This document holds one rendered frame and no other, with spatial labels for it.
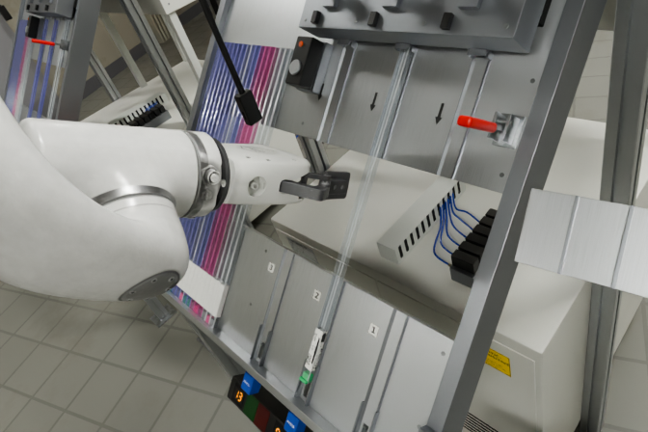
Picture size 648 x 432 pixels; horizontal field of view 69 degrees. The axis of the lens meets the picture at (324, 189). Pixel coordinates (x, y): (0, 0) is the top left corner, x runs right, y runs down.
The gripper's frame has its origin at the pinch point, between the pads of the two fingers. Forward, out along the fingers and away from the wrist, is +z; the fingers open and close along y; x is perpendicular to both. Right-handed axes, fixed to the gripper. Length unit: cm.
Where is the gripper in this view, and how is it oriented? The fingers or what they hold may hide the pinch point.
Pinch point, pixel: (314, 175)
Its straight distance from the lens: 58.3
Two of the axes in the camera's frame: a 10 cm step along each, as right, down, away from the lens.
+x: -1.8, 9.6, 2.0
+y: -6.9, -2.7, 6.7
